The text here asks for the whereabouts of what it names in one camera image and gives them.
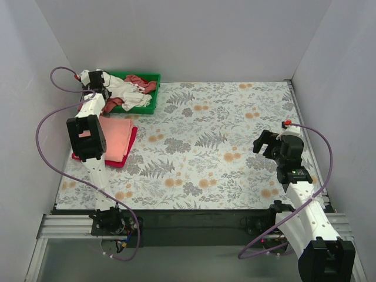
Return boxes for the dusty rose t-shirt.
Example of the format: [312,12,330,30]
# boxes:
[102,72,157,113]

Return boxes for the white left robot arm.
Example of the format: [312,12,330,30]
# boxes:
[66,70,125,235]

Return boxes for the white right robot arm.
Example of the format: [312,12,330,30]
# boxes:
[253,124,355,281]

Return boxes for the white crumpled t-shirt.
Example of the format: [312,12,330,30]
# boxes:
[105,74,152,111]

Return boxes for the folded salmon pink t-shirt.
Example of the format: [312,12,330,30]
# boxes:
[79,116,134,163]

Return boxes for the green plastic bin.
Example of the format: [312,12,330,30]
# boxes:
[103,71,161,115]

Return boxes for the floral patterned table mat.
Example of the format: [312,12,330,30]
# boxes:
[55,81,327,210]

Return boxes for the folded red t-shirt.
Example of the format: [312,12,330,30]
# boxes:
[66,116,137,167]

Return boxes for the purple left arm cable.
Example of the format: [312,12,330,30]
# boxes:
[35,66,140,262]

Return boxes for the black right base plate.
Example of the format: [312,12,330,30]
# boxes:
[239,217,274,235]

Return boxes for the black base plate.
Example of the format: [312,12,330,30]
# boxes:
[90,216,143,236]
[239,217,274,235]

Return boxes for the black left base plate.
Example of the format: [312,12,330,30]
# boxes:
[90,216,143,236]

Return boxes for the aluminium front frame rail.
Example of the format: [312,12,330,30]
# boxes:
[37,212,353,239]

